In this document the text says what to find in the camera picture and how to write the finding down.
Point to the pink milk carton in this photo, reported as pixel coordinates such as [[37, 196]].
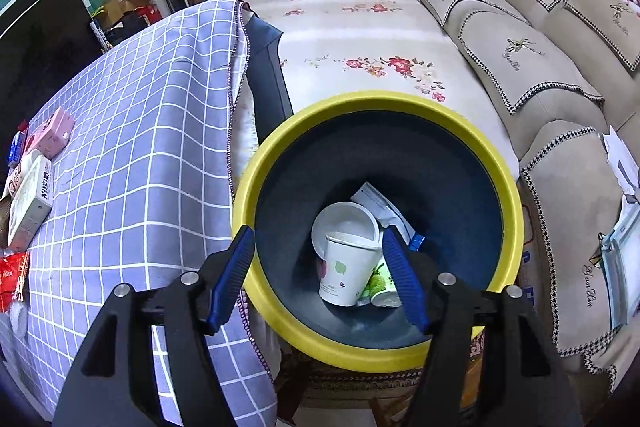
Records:
[[52, 132]]

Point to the yellow rimmed dark bin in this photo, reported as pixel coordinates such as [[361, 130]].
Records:
[[425, 157]]

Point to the clear plastic folder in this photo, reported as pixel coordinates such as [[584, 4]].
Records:
[[620, 267]]

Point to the white round lid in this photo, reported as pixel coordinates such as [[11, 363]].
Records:
[[340, 219]]

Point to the beige sofa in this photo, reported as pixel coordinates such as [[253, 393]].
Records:
[[565, 182]]

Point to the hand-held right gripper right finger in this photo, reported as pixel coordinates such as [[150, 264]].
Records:
[[402, 277]]

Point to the dark blue under cloth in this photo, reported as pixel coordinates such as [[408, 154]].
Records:
[[265, 67]]

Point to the white pouch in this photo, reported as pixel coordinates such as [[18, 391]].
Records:
[[380, 207]]

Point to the white papers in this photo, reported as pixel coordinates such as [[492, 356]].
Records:
[[622, 157]]

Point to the red snack packet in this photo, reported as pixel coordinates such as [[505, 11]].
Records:
[[12, 279]]

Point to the large black television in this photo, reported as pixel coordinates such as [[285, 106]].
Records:
[[45, 42]]

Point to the white wrapper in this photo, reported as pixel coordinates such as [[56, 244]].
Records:
[[17, 317]]

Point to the white floral mattress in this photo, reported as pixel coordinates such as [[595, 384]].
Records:
[[350, 32]]

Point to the white paper cup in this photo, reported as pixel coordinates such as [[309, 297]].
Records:
[[345, 272]]

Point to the open cardboard box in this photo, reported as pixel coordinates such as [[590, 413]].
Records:
[[125, 4]]

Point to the brown carton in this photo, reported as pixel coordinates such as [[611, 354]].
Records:
[[4, 222]]

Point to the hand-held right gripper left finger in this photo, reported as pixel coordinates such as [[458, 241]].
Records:
[[232, 277]]

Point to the white cardboard box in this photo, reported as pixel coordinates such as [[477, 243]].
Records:
[[30, 202]]

